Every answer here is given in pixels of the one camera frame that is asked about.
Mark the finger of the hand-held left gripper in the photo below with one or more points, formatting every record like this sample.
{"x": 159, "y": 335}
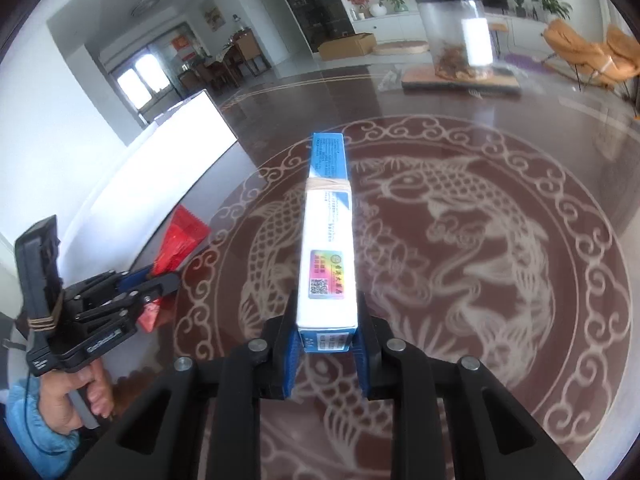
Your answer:
{"x": 150, "y": 290}
{"x": 132, "y": 275}

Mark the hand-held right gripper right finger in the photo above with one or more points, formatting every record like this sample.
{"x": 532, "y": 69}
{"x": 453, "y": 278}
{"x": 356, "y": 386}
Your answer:
{"x": 363, "y": 370}

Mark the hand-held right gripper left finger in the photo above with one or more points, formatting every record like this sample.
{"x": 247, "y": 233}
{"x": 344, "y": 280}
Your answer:
{"x": 292, "y": 370}

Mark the red packet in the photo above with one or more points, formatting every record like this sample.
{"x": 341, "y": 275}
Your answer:
{"x": 182, "y": 237}

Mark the white medicine box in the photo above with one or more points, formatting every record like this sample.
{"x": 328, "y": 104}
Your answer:
{"x": 327, "y": 240}

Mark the beige rubber band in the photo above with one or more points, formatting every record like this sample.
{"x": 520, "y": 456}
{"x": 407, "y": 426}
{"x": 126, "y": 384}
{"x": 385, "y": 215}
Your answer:
{"x": 327, "y": 184}

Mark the blue medicine box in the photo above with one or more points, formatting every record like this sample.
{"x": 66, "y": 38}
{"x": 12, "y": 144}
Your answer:
{"x": 327, "y": 157}

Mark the person's left forearm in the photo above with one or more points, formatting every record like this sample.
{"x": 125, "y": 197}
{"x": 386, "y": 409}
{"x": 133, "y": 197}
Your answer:
{"x": 30, "y": 430}

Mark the person's left hand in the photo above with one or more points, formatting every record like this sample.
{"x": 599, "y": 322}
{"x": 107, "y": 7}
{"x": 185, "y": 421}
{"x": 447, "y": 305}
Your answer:
{"x": 60, "y": 405}

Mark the white backdrop board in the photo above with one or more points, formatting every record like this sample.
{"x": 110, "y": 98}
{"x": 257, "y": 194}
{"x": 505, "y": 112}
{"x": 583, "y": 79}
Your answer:
{"x": 150, "y": 160}

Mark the wooden dining table with chairs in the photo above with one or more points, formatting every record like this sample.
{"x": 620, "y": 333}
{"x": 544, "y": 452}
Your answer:
{"x": 225, "y": 62}

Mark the red door sign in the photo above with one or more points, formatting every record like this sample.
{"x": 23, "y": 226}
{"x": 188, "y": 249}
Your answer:
{"x": 184, "y": 46}

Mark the ceiling lamp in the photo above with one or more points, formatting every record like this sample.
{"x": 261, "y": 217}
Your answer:
{"x": 146, "y": 5}

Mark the wooden tray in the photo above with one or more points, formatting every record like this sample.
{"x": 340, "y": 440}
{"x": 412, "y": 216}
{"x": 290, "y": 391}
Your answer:
{"x": 420, "y": 82}

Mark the cardboard box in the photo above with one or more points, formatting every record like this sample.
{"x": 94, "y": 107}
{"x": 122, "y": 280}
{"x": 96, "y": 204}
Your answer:
{"x": 347, "y": 46}

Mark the round woven cushion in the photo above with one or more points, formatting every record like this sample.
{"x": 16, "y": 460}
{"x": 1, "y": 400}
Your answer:
{"x": 402, "y": 48}

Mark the dark display cabinet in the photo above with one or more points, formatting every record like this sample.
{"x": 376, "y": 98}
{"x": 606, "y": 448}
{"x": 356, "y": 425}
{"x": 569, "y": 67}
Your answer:
{"x": 310, "y": 0}

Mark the white low cabinet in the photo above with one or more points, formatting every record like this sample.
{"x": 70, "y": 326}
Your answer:
{"x": 395, "y": 27}

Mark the purple mat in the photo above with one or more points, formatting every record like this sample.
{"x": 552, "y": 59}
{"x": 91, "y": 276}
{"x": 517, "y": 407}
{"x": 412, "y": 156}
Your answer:
{"x": 524, "y": 61}

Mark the clear plastic jar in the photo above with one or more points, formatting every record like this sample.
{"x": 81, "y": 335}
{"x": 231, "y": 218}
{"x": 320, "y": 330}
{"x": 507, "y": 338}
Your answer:
{"x": 450, "y": 30}

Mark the red flower arrangement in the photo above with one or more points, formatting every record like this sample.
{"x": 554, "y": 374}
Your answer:
{"x": 359, "y": 1}

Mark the white round vase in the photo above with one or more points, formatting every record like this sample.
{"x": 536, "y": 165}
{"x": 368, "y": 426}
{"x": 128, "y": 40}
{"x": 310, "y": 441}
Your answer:
{"x": 378, "y": 11}

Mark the small potted plant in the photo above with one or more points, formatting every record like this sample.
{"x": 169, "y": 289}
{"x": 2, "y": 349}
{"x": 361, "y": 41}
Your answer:
{"x": 517, "y": 4}

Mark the large leafy potted plant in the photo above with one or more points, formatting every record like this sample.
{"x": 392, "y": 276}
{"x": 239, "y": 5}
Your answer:
{"x": 550, "y": 4}

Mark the wall painting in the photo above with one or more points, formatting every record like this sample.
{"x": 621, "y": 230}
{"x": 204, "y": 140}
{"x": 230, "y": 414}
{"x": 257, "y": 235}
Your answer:
{"x": 211, "y": 12}

